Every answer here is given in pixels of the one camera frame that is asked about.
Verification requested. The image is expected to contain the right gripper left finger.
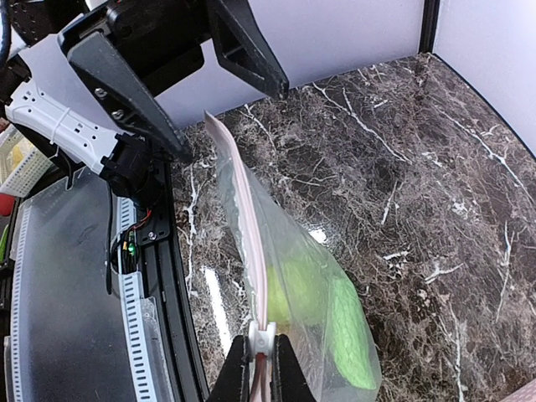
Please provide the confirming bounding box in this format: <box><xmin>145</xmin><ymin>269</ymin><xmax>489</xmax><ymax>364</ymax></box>
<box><xmin>209</xmin><ymin>335</ymin><xmax>253</xmax><ymax>402</ymax></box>

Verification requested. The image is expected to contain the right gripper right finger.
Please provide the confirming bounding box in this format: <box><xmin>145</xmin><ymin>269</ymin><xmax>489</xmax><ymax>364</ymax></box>
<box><xmin>271</xmin><ymin>334</ymin><xmax>316</xmax><ymax>402</ymax></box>

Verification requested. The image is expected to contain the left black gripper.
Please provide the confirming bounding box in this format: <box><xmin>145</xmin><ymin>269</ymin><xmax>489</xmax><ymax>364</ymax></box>
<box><xmin>59</xmin><ymin>0</ymin><xmax>290</xmax><ymax>163</ymax></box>

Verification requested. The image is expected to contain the green toy bitter gourd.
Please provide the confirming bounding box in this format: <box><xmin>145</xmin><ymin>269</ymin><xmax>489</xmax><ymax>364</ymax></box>
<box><xmin>326</xmin><ymin>277</ymin><xmax>376</xmax><ymax>390</ymax></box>

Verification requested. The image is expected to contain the green toy guava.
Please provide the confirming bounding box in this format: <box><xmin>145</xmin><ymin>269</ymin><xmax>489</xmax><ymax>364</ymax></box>
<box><xmin>266</xmin><ymin>260</ymin><xmax>326</xmax><ymax>326</ymax></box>

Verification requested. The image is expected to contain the clear dotted zip bag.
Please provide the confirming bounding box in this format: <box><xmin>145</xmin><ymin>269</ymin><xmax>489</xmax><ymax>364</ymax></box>
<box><xmin>204</xmin><ymin>113</ymin><xmax>381</xmax><ymax>401</ymax></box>

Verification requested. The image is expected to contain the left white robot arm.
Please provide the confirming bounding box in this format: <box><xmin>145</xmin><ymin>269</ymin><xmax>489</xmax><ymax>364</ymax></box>
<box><xmin>1</xmin><ymin>1</ymin><xmax>289</xmax><ymax>208</ymax></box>

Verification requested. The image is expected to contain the white mesh basket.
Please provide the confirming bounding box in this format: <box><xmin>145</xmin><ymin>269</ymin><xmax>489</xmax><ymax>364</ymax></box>
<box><xmin>1</xmin><ymin>124</ymin><xmax>53</xmax><ymax>198</ymax></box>

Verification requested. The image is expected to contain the red round object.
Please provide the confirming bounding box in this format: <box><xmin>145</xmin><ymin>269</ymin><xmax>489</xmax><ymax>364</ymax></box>
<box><xmin>0</xmin><ymin>193</ymin><xmax>16</xmax><ymax>217</ymax></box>

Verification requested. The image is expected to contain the black front table rail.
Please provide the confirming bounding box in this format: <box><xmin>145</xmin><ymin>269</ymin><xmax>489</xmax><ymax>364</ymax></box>
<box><xmin>138</xmin><ymin>162</ymin><xmax>209</xmax><ymax>401</ymax></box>

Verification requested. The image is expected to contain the white slotted cable duct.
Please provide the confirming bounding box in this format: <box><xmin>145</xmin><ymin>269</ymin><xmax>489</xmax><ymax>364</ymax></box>
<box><xmin>8</xmin><ymin>196</ymin><xmax>158</xmax><ymax>402</ymax></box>

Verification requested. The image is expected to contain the right black frame post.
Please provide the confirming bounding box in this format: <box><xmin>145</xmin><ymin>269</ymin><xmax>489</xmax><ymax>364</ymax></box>
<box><xmin>419</xmin><ymin>0</ymin><xmax>441</xmax><ymax>53</ymax></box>

